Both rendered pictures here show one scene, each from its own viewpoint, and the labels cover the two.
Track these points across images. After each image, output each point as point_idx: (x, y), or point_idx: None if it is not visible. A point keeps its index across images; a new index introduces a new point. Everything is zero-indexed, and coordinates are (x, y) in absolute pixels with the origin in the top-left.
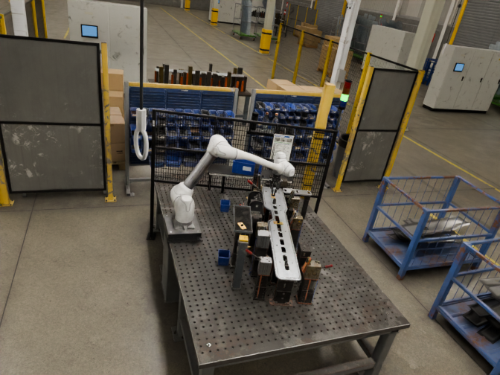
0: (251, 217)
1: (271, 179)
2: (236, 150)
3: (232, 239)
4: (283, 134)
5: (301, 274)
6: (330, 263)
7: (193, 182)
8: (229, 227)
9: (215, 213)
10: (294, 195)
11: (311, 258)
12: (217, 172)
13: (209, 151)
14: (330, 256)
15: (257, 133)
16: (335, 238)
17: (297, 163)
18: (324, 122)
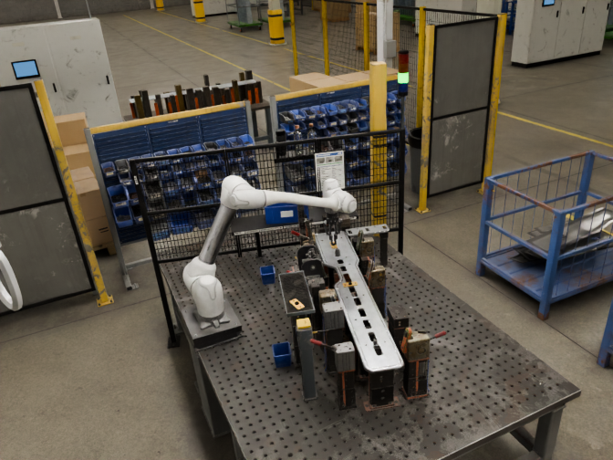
0: (307, 287)
1: (325, 222)
2: (263, 193)
3: (289, 322)
4: (328, 151)
5: (402, 354)
6: (441, 325)
7: (212, 254)
8: (281, 305)
9: (256, 288)
10: None
11: (410, 324)
12: (245, 228)
13: (224, 203)
14: (438, 313)
15: (289, 159)
16: (438, 285)
17: (358, 188)
18: (383, 120)
